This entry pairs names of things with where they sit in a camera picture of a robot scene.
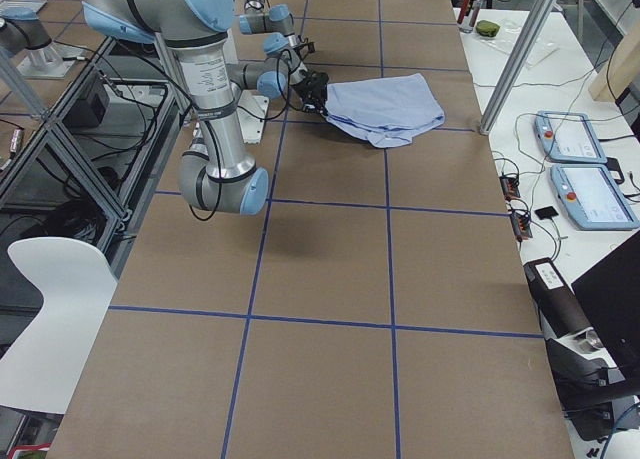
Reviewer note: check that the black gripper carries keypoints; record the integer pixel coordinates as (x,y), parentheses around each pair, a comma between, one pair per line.
(313,85)

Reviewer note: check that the light blue striped shirt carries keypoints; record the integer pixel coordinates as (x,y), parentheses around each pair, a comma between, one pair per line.
(385,112)

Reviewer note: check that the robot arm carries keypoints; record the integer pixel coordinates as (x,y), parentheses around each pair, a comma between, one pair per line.
(259,17)
(217,173)

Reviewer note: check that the olive green cloth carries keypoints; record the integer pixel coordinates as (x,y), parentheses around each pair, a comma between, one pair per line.
(487,29)

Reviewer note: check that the black USB hub far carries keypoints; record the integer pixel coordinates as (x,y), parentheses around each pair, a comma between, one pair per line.
(510,187)

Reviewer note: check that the black usb hub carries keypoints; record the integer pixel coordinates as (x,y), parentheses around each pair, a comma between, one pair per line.
(510,187)
(521,224)

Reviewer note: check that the black USB hub near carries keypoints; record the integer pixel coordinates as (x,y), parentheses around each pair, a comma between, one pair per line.
(521,224)

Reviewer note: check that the upper blue teach pendant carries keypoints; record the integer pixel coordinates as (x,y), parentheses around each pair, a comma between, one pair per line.
(568,138)

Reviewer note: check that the blue teach pendant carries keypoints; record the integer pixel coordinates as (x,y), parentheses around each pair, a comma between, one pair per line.
(568,138)
(591,198)

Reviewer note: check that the lower blue teach pendant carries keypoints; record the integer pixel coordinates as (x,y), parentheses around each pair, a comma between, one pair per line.
(591,198)

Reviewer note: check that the black labelled box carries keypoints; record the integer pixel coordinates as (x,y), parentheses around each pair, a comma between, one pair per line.
(554,297)

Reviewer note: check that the black laptop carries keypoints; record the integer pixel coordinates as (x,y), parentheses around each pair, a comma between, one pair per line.
(608,294)

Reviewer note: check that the white chair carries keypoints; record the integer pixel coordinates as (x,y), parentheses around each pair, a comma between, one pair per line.
(41,369)

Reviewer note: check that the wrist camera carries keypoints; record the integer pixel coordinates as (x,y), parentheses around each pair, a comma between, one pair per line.
(305,48)

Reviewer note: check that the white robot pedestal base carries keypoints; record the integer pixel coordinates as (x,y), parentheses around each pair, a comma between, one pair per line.
(250,114)

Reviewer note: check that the aluminium frame post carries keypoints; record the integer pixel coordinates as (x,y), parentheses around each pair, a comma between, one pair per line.
(530,31)

